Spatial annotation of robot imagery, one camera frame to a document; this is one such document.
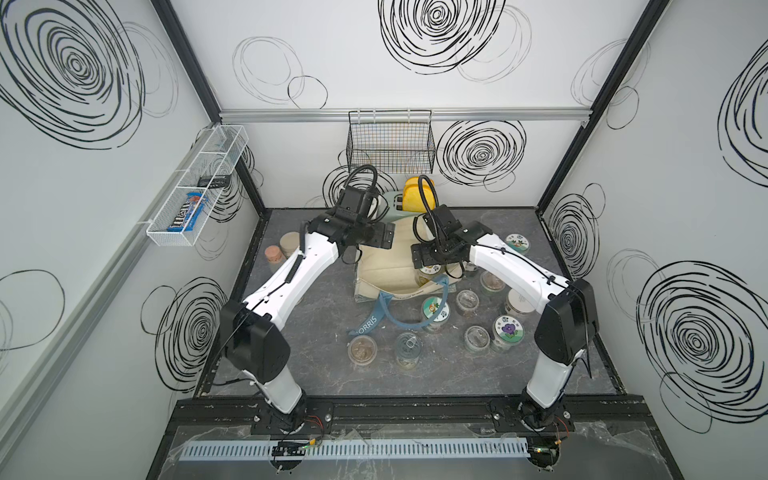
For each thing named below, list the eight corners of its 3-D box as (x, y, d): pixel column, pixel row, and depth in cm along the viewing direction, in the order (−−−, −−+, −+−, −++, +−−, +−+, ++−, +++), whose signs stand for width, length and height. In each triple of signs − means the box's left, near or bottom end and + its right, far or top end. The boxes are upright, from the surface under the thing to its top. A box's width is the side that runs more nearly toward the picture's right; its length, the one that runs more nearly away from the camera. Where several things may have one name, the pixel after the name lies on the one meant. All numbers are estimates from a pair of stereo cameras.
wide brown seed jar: (349, 367, 83) (347, 360, 79) (351, 342, 87) (349, 335, 83) (377, 367, 83) (376, 360, 79) (377, 342, 87) (377, 335, 83)
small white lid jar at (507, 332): (495, 356, 86) (504, 345, 79) (480, 335, 90) (487, 323, 83) (516, 344, 88) (527, 332, 81) (500, 324, 92) (510, 311, 85)
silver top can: (395, 369, 83) (396, 360, 77) (395, 343, 88) (395, 332, 82) (420, 369, 83) (422, 360, 77) (418, 343, 88) (420, 332, 82)
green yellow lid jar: (422, 333, 89) (425, 320, 82) (420, 309, 94) (423, 295, 87) (446, 333, 89) (450, 320, 82) (443, 309, 94) (447, 295, 87)
